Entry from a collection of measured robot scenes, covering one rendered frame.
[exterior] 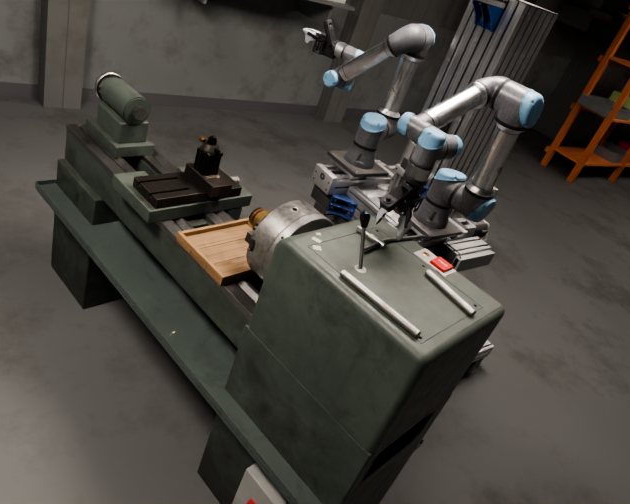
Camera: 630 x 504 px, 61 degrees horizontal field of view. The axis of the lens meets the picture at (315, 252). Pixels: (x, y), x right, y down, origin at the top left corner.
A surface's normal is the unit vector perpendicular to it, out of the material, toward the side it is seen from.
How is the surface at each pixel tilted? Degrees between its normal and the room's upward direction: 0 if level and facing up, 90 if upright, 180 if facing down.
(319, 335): 90
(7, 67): 90
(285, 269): 90
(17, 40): 90
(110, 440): 0
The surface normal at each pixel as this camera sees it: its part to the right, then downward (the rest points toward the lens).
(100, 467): 0.31, -0.80
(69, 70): 0.56, 0.59
